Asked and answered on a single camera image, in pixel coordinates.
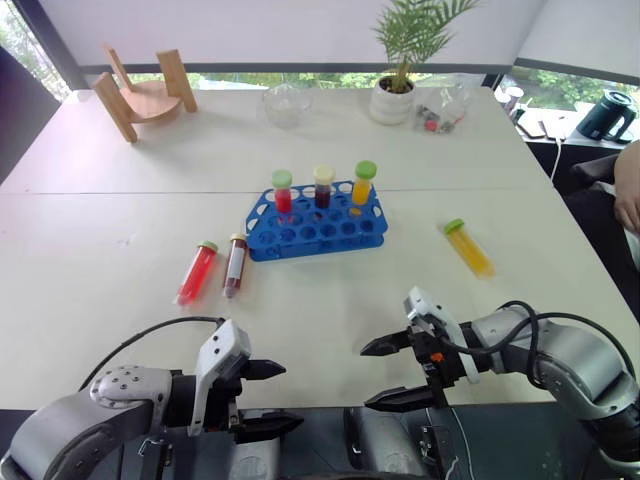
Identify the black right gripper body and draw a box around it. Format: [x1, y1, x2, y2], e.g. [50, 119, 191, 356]
[406, 319, 470, 392]

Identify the clear glass bowl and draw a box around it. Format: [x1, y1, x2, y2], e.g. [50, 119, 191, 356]
[262, 82, 313, 130]

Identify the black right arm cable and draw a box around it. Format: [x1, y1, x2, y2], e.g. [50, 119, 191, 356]
[432, 299, 637, 381]

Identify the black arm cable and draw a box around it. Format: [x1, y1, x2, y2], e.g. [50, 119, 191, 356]
[78, 315, 227, 392]
[432, 299, 637, 381]

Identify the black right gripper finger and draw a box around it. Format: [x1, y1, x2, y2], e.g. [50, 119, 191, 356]
[359, 330, 413, 357]
[363, 375, 448, 413]

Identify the person at table edge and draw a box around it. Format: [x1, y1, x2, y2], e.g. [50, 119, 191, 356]
[563, 141, 640, 321]

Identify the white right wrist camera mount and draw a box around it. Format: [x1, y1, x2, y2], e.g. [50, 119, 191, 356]
[402, 285, 481, 385]

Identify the wooden stand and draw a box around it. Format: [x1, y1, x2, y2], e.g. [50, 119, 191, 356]
[91, 44, 199, 144]

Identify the blue test tube rack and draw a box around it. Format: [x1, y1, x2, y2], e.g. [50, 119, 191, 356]
[245, 182, 388, 263]

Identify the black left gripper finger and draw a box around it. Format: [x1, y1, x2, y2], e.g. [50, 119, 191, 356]
[244, 358, 287, 384]
[233, 408, 305, 444]

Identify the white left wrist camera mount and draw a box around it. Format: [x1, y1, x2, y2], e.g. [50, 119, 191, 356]
[187, 318, 253, 437]

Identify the dark green kettle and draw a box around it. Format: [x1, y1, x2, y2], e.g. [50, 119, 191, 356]
[575, 89, 638, 145]

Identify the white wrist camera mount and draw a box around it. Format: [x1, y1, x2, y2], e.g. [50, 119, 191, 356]
[187, 318, 253, 437]
[402, 285, 481, 385]

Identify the dark purple tube cream cap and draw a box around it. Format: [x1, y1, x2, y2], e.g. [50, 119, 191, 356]
[222, 233, 250, 300]
[312, 165, 336, 210]

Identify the white cable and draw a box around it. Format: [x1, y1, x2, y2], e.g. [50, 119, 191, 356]
[548, 137, 565, 184]

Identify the potted green plant white pot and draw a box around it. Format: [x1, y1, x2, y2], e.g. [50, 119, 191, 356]
[368, 0, 481, 126]

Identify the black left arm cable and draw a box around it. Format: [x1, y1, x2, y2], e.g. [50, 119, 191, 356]
[78, 315, 227, 392]

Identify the clear plastic bag with items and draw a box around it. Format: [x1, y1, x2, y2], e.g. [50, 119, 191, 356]
[411, 74, 476, 135]

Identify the red liquid tube green cap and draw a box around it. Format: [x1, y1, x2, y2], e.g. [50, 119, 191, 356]
[174, 240, 220, 308]
[271, 169, 294, 214]

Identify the orange liquid tube green cap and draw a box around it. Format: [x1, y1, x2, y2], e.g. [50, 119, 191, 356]
[351, 160, 378, 207]
[442, 218, 497, 279]

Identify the silver robot body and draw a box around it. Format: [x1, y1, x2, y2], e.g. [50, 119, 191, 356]
[219, 405, 451, 480]

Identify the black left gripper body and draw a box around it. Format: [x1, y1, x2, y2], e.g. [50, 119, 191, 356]
[201, 352, 251, 443]

